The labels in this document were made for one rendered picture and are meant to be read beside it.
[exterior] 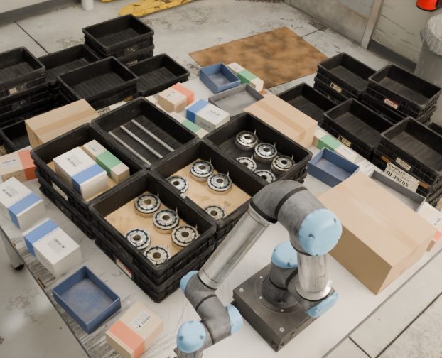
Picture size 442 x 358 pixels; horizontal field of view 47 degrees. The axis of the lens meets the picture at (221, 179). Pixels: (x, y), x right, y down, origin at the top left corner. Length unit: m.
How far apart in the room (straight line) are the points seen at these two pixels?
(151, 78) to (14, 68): 0.86
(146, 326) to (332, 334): 0.68
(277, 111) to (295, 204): 1.28
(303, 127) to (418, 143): 0.96
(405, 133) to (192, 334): 2.21
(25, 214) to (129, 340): 0.71
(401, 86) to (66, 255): 2.52
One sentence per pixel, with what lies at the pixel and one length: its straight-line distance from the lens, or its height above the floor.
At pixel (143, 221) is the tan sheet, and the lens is 2.02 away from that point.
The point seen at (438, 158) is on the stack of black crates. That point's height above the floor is 0.49.
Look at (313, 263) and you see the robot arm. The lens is 1.46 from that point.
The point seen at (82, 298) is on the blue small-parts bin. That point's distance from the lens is 1.99.
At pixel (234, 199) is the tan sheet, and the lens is 2.12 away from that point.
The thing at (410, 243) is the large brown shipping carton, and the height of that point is 0.90.
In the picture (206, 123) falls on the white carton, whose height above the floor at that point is 0.77.
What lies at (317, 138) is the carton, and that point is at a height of 0.75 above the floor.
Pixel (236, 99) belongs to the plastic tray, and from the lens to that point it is 2.85.
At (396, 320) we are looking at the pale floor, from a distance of 2.98.
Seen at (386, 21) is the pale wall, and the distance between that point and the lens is 4.90.
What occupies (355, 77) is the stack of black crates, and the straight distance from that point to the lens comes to 3.86.
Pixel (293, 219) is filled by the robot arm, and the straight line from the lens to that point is 1.31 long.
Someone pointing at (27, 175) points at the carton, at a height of 0.73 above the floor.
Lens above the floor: 2.38
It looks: 45 degrees down
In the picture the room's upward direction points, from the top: 7 degrees clockwise
